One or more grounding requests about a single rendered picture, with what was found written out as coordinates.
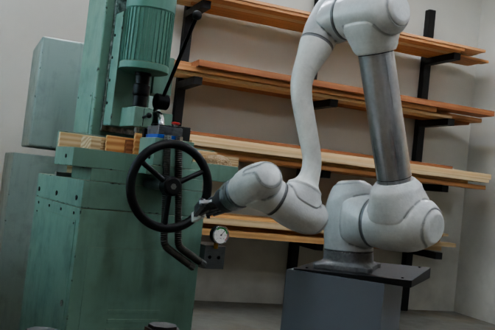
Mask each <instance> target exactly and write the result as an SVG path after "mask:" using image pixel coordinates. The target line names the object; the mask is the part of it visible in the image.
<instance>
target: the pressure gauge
mask: <svg viewBox="0 0 495 330"><path fill-rule="evenodd" d="M223 232H224V233H223ZM222 233H223V234H222ZM220 234H222V236H220ZM228 237H229V231H228V229H227V228H226V227H225V226H220V225H216V226H214V227H213V228H212V229H211V231H210V239H211V241H212V242H213V243H214V249H218V244H220V245H221V244H224V243H226V242H227V241H228Z"/></svg>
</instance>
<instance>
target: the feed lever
mask: <svg viewBox="0 0 495 330"><path fill-rule="evenodd" d="M192 17H193V22H192V24H191V26H190V28H189V31H188V34H187V36H186V39H185V41H184V43H183V45H182V48H181V50H180V53H179V55H178V58H177V60H176V62H175V65H174V68H173V70H172V73H171V74H170V77H169V79H168V82H167V84H166V87H165V89H164V92H163V94H158V93H156V94H155V95H154V97H153V99H152V106H153V107H154V108H153V111H157V110H158V109H159V110H167V109H168V108H169V105H170V97H169V95H166V93H167V91H168V90H169V87H170V84H171V82H172V79H173V77H174V75H175V72H176V70H177V68H178V65H179V63H180V60H181V58H182V56H183V53H184V51H185V48H186V46H187V43H188V42H189V39H190V37H191V34H192V31H193V29H194V26H195V24H196V22H197V20H200V19H201V18H202V13H201V12H200V11H199V10H195V11H194V12H193V13H192Z"/></svg>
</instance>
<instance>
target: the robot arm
mask: <svg viewBox="0 0 495 330"><path fill-rule="evenodd" d="M409 20H410V6H409V3H408V1H407V0H319V1H318V2H317V4H316V5H315V6H314V8H313V10H312V11H311V13H310V15H309V17H308V19H307V21H306V24H305V26H304V29H303V33H302V36H301V39H300V43H299V47H298V53H297V56H296V58H295V64H294V66H293V70H292V76H291V83H290V94H291V101H292V109H293V113H294V117H295V123H296V127H297V131H298V138H299V142H300V146H301V152H302V159H303V162H302V167H301V171H300V173H299V174H298V176H297V177H296V178H293V179H290V180H288V182H287V183H285V182H283V180H282V174H281V170H280V169H279V168H278V167H277V166H276V165H275V164H273V163H271V162H268V161H260V162H257V163H254V164H251V165H248V166H246V167H245V168H243V169H241V170H239V171H238V172H237V173H236V174H235V175H234V176H233V177H232V178H231V179H230V180H228V181H226V182H224V183H223V184H222V185H221V187H220V189H218V190H217V191H216V192H215V194H214V196H213V197H210V198H208V199H207V200H206V199H203V198H202V197H201V198H199V201H198V202H197V204H196V205H195V206H194V211H193V212H192V213H191V216H192V222H197V221H199V220H201V219H203V218H205V217H206V219H210V216H211V215H213V216H214V217H215V216H217V215H220V214H224V213H228V212H232V211H239V210H241V209H243V208H246V207H248V208H253V209H256V210H258V211H261V212H263V213H265V214H267V215H268V216H270V217H271V218H273V219H274V220H275V221H276V222H278V223H279V224H281V225H283V226H284V227H286V228H288V229H290V230H292V231H295V232H297V233H300V234H311V235H312V234H318V233H320V232H321V231H322V230H323V229H324V251H323V259H322V260H321V261H319V262H315V263H314V265H313V268H315V269H325V270H340V271H348V272H356V273H369V274H371V273H373V271H374V270H376V269H378V268H381V263H378V262H375V261H373V248H379V249H382V250H389V251H395V252H406V253H409V252H416V251H420V250H423V249H425V248H428V247H430V246H432V245H434V244H435V243H437V242H438V241H439V240H440V238H441V237H442V235H443V230H444V220H443V215H442V213H441V211H440V209H439V208H438V207H437V205H436V204H435V203H434V202H432V201H431V200H429V198H428V196H427V194H426V192H425V191H424V188H423V186H422V184H421V182H420V181H418V180H417V179H416V178H414V177H413V176H412V173H411V168H410V158H409V153H408V147H407V137H406V132H405V126H404V117H403V111H402V106H401V96H400V90H399V81H398V75H397V70H396V60H395V55H394V49H396V47H397V46H398V43H399V36H400V32H402V31H403V30H404V29H405V27H406V26H407V24H408V22H409ZM345 41H348V43H349V44H350V46H351V48H352V51H353V52H354V54H355V55H356V56H358V58H359V67H360V71H361V77H362V86H363V91H364V96H365V106H366V111H367V116H368V125H369V131H370V135H371V145H372V150H373V159H374V164H375V170H376V179H377V182H375V184H374V185H373V186H372V185H370V184H369V183H367V182H366V181H364V180H342V181H338V182H337V183H336V185H334V186H333V188H332V189H331V191H330V194H329V197H328V200H327V202H326V207H325V206H324V205H323V204H322V201H321V195H322V194H321V192H320V190H319V187H318V184H319V180H320V173H321V164H322V161H321V151H320V142H319V138H318V133H317V124H316V119H315V111H314V106H313V101H312V83H313V81H314V78H315V76H316V74H317V73H318V71H319V70H320V68H321V66H322V65H323V64H324V62H325V61H326V59H327V58H328V57H329V55H330V54H331V52H332V50H333V49H334V47H335V45H336V44H337V43H342V42H345Z"/></svg>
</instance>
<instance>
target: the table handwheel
mask: <svg viewBox="0 0 495 330"><path fill-rule="evenodd" d="M164 149H177V150H182V151H184V152H186V153H187V154H189V155H190V156H191V157H193V159H194V160H195V161H196V162H197V164H198V166H199V168H200V170H199V171H197V172H194V173H192V174H190V175H188V176H186V177H184V178H181V179H178V178H176V177H170V176H166V177H164V176H162V175H161V174H160V173H158V172H157V171H156V170H154V169H153V168H152V167H151V166H150V165H149V164H148V163H147V162H146V161H145V160H146V159H147V158H148V157H150V156H151V155H152V154H153V153H155V152H157V151H159V150H164ZM141 166H143V167H144V168H145V169H147V170H148V171H149V172H151V173H152V174H153V175H154V176H155V177H156V178H157V179H156V178H147V179H145V180H144V186H145V188H147V189H154V190H160V191H161V193H162V194H164V195H166V201H165V207H164V216H163V221H162V223H160V222H156V221H155V220H152V219H151V218H149V217H148V216H147V215H146V214H145V213H144V212H143V211H142V209H141V207H140V205H139V204H138V201H137V198H136V177H137V174H138V171H139V169H140V167H141ZM200 175H203V195H202V198H203V199H206V200H207V199H208V198H210V197H211V192H212V178H211V171H210V169H209V167H208V164H207V162H206V160H205V158H204V157H203V156H202V155H201V153H200V152H199V151H198V150H196V149H195V148H194V147H193V146H192V145H190V144H187V143H186V142H183V141H178V140H172V139H171V140H162V141H157V142H155V143H153V144H151V145H149V146H148V147H146V148H144V149H143V150H142V151H141V152H140V153H139V154H138V155H137V156H136V158H135V159H134V161H133V162H132V164H131V166H130V169H129V171H128V173H127V180H126V195H127V201H128V204H129V206H130V209H131V211H132V212H133V214H134V215H135V217H136V218H137V219H138V220H139V221H140V222H141V223H142V224H143V225H145V226H146V227H148V228H150V229H152V230H154V231H158V232H162V233H174V232H178V231H182V230H184V229H186V228H188V227H189V226H191V225H193V224H194V222H192V216H191V215H190V216H189V217H187V218H185V219H184V220H182V221H180V222H176V223H172V224H168V218H169V208H170V203H171V199H172V196H175V195H177V194H179V193H180V190H181V188H182V185H181V184H182V183H185V182H187V181H189V180H191V179H193V178H196V177H198V176H200Z"/></svg>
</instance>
